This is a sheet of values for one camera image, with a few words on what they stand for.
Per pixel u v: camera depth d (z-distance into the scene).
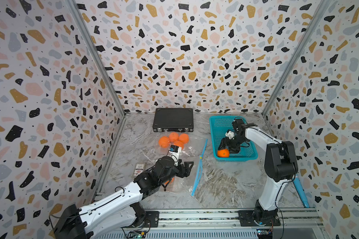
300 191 0.85
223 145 0.87
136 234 0.70
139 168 0.90
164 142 0.95
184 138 1.03
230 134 0.92
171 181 0.67
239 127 0.75
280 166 0.52
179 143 0.95
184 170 0.67
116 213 0.57
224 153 0.89
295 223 0.75
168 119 1.10
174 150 0.66
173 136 1.00
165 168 0.56
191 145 1.04
